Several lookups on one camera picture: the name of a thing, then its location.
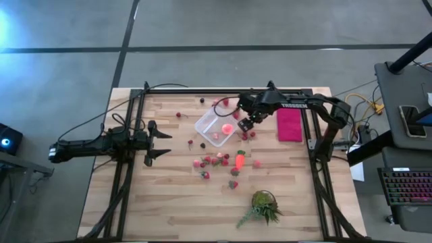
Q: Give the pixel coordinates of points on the clear plastic tupperware container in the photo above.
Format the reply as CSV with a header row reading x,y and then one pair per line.
x,y
209,126

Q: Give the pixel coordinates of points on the black box with blue light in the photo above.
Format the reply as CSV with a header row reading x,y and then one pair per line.
x,y
11,138

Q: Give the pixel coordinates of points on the grey keyboard desk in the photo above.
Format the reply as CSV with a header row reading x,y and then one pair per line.
x,y
415,219

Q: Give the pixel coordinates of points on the white paper sheet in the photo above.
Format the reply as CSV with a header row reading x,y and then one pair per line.
x,y
358,173

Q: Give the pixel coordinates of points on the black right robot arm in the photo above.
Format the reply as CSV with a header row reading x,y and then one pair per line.
x,y
314,101

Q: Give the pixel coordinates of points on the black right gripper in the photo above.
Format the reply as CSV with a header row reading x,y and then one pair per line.
x,y
256,108

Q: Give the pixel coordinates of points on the black desk support bar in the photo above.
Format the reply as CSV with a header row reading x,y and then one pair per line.
x,y
371,148

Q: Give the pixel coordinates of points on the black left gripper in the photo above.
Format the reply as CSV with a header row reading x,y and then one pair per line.
x,y
141,141

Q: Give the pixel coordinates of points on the black power strip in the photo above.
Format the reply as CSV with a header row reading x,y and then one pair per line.
x,y
364,133

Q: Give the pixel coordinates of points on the orange toy carrot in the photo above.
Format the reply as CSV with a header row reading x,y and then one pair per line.
x,y
239,162

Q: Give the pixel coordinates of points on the grey metal stand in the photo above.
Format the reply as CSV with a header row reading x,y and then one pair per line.
x,y
23,167

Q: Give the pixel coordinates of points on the grey side desk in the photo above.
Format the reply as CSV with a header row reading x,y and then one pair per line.
x,y
395,94

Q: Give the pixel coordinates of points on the backlit computer keyboard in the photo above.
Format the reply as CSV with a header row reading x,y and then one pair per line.
x,y
405,185

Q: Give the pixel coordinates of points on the dark red stemmed toy cherry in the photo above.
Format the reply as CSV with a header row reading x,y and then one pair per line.
x,y
190,142

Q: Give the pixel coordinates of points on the black pole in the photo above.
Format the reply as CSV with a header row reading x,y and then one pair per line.
x,y
410,54

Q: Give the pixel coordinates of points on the red toy strawberry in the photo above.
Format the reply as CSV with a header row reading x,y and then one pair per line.
x,y
234,171
215,161
233,184
225,101
236,115
205,175

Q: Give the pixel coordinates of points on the small pink toy peach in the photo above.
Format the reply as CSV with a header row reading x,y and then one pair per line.
x,y
196,164
220,155
215,136
216,101
256,164

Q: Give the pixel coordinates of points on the smartphone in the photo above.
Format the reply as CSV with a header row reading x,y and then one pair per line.
x,y
412,121

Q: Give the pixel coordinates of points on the magenta folded cloth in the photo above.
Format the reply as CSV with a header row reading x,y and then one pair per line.
x,y
289,125

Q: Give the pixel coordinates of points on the potted green succulent plant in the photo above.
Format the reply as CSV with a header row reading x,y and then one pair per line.
x,y
263,202

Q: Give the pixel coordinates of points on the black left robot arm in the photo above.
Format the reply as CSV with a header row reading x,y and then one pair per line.
x,y
84,148

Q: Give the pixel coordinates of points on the large pink toy peach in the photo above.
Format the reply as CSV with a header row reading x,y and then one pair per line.
x,y
227,128

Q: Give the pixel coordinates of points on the black metal table frame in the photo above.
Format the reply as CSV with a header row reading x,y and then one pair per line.
x,y
168,91

